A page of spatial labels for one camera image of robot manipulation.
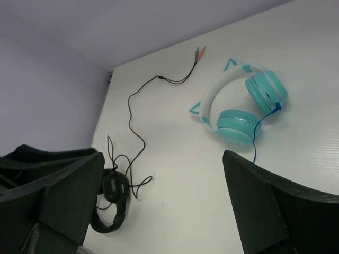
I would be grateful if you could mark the teal cat ear headphones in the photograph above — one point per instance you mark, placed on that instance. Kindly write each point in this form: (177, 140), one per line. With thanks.
(234, 101)

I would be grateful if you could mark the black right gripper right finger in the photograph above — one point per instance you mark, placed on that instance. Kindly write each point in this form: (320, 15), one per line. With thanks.
(276, 215)

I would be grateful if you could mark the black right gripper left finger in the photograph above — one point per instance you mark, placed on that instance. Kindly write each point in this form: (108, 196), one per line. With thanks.
(47, 199)

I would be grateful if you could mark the black headphones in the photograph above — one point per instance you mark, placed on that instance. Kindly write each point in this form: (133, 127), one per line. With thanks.
(115, 188)

